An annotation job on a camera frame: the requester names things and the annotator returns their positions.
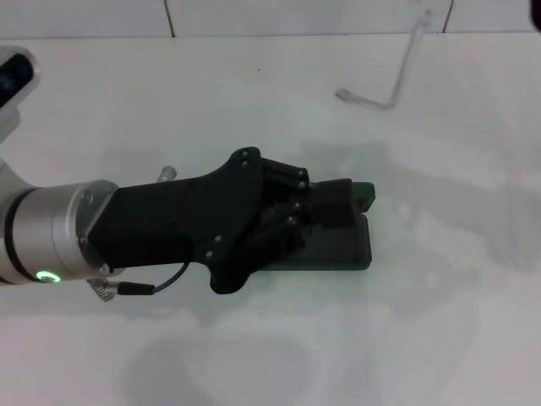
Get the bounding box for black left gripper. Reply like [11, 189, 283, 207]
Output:
[86, 146, 354, 296]

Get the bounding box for green glasses case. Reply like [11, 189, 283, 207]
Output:
[260, 180, 376, 272]

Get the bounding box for clear plastic glasses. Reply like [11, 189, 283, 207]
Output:
[333, 6, 434, 111]

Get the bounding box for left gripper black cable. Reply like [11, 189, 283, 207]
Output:
[86, 260, 189, 302]

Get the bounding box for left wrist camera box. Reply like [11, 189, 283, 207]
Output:
[0, 47, 42, 123]

